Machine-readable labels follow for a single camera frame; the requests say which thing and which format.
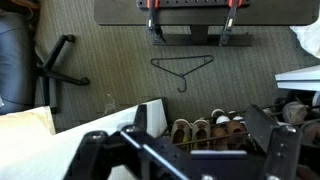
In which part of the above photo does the white crumpled cloth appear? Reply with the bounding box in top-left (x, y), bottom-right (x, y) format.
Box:
top-left (289, 22), bottom-right (320, 60)

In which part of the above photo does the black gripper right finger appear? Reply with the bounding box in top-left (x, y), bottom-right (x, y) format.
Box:
top-left (244, 104), bottom-right (304, 180)

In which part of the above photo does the wire shoe rack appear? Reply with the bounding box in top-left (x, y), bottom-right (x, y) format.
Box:
top-left (165, 89), bottom-right (320, 155)

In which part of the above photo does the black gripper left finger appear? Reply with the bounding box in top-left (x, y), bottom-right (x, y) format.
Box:
top-left (63, 104), bottom-right (192, 180)

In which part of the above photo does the clear plastic wrapper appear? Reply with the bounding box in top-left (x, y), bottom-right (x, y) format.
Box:
top-left (103, 93), bottom-right (118, 116)

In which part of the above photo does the grey worn shoe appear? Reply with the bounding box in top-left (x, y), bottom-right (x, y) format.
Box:
top-left (282, 100), bottom-right (310, 125)

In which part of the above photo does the light wood desk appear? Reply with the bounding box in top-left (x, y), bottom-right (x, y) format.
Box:
top-left (0, 105), bottom-right (57, 137)

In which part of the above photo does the black wire clothes hanger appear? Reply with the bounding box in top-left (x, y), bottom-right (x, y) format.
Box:
top-left (150, 54), bottom-right (215, 94)

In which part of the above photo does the tan flat shoe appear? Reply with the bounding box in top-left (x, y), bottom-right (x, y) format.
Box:
top-left (191, 118), bottom-right (212, 151)
top-left (171, 118), bottom-right (192, 153)

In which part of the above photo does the white flat panel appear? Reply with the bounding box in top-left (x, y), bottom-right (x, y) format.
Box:
top-left (274, 64), bottom-right (320, 92)

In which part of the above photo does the perforated mounting plate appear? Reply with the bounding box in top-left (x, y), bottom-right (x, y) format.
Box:
top-left (135, 0), bottom-right (253, 9)

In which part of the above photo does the dark office chair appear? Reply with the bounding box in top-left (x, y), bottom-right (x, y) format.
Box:
top-left (0, 11), bottom-right (91, 116)

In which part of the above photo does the orange and black clamp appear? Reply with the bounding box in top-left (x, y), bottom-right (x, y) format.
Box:
top-left (145, 0), bottom-right (167, 46)
top-left (218, 0), bottom-right (244, 47)

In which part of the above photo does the brown slip-on shoe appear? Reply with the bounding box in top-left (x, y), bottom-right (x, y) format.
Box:
top-left (211, 114), bottom-right (231, 151)
top-left (228, 114), bottom-right (250, 151)

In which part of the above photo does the dark brown shoe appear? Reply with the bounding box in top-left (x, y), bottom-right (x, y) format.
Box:
top-left (300, 119), bottom-right (320, 145)

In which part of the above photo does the black table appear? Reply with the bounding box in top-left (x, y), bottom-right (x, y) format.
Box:
top-left (94, 0), bottom-right (320, 47)

